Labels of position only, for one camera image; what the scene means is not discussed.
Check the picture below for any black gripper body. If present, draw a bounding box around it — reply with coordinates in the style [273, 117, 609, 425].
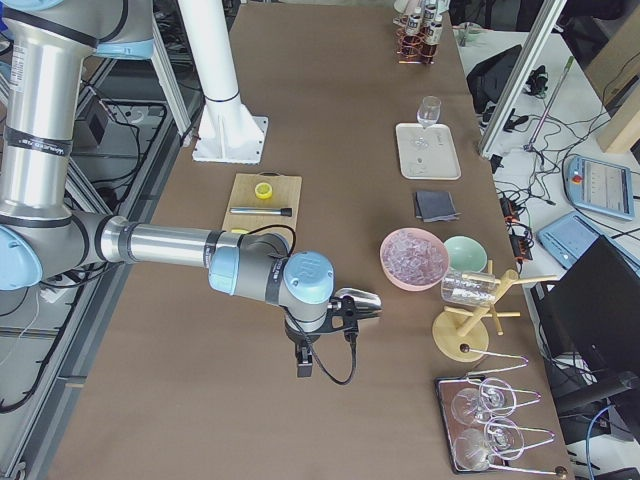
[283, 295, 359, 354]

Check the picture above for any copper wire bottle basket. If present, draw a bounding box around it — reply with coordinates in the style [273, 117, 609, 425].
[395, 15, 440, 65]

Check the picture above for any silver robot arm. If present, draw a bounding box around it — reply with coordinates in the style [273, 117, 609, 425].
[1, 1, 374, 377]

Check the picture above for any tea bottle dark liquid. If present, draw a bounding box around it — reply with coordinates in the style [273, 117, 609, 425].
[425, 15, 443, 46]

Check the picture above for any steel ice scoop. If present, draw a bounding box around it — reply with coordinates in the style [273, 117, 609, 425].
[335, 287, 382, 318]

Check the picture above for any pink bowl with ice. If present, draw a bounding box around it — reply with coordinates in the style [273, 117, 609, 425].
[379, 228, 450, 292]

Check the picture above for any steel muddler black tip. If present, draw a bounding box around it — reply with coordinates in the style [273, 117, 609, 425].
[228, 206, 293, 217]

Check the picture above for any wooden cup rack stand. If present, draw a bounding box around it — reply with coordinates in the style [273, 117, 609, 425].
[432, 264, 558, 363]

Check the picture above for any glass jar on rack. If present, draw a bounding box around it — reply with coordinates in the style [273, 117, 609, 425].
[440, 270, 500, 306]

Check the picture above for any bamboo cutting board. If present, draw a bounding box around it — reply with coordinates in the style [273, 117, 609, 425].
[222, 173, 302, 231]

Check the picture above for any green ceramic bowl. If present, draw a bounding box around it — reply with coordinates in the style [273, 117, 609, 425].
[444, 236, 488, 272]

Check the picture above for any folded grey cloth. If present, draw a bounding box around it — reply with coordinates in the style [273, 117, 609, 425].
[414, 190, 459, 223]

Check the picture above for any half lemon slice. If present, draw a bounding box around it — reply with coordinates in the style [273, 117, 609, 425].
[254, 182, 273, 200]

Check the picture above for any upper hanging wine glass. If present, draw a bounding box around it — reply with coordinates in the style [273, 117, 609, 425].
[451, 377, 516, 426]

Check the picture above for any hanging wine glass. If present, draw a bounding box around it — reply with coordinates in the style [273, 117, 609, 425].
[453, 418, 524, 472]
[451, 377, 516, 426]

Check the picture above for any cream rabbit tray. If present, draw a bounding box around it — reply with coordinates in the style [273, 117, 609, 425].
[395, 123, 461, 180]

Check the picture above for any black glass holder tray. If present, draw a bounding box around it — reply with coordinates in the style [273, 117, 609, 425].
[434, 375, 504, 475]

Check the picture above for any lower hanging wine glass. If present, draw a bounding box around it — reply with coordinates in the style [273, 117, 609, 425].
[453, 418, 524, 472]

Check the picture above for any clear wine glass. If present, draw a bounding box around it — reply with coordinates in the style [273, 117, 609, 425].
[416, 96, 442, 130]

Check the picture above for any blue teach pendant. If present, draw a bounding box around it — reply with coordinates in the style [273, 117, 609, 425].
[537, 212, 606, 270]
[565, 156, 635, 221]

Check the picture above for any black monitor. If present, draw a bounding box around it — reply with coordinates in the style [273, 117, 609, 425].
[531, 236, 639, 397]

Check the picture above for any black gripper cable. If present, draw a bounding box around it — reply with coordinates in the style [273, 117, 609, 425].
[238, 225, 359, 386]

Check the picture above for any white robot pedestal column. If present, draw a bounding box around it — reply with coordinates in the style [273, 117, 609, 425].
[179, 0, 268, 165]

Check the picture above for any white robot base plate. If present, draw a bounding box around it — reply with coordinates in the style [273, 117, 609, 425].
[191, 115, 269, 165]

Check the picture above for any aluminium frame post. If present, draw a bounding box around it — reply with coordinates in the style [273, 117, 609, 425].
[478, 0, 566, 160]

